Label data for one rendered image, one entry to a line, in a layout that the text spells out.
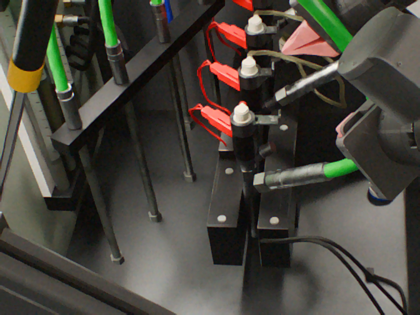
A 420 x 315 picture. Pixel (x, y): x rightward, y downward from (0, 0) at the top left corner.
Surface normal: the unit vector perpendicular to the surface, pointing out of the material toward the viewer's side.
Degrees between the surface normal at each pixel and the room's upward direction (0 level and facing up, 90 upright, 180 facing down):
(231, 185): 0
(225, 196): 0
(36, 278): 43
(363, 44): 49
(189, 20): 0
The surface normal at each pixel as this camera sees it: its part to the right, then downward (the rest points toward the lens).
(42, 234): 0.98, 0.02
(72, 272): 0.58, -0.48
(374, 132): 0.27, 0.02
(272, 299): -0.11, -0.68
